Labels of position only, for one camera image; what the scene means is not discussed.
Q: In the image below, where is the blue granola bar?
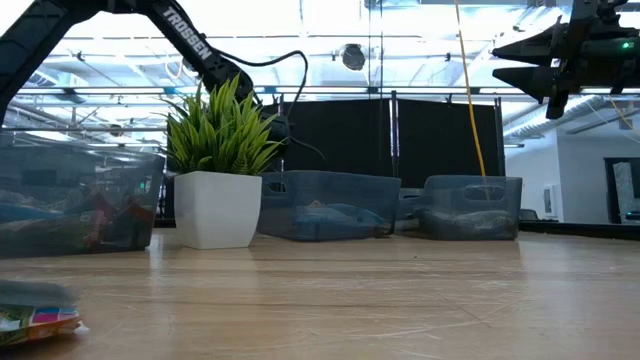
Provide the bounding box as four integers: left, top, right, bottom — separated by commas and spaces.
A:
0, 278, 85, 347
349, 207, 394, 239
293, 200, 366, 240

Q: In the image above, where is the black folding partition screen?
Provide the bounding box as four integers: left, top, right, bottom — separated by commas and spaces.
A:
259, 91, 506, 190

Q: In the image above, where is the green plant in white pot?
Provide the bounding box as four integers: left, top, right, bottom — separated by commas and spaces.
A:
162, 74, 284, 250

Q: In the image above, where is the black left arm wrist cable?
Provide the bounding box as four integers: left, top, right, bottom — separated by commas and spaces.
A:
214, 48, 329, 164

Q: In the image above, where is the grey translucent plastic bin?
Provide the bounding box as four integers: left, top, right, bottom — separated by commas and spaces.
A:
257, 169, 402, 243
0, 130, 166, 260
397, 174, 524, 242

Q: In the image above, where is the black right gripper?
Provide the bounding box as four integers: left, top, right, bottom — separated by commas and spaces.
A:
491, 0, 621, 121

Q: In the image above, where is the red green granola bar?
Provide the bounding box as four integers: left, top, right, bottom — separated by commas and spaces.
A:
82, 192, 154, 249

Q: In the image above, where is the black overhead camera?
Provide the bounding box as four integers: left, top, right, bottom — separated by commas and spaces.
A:
341, 43, 367, 72

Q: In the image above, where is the white green granola bar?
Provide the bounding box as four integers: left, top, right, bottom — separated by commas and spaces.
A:
422, 208, 519, 240

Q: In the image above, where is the yellow hanging cable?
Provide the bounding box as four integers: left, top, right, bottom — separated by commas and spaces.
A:
452, 0, 489, 177

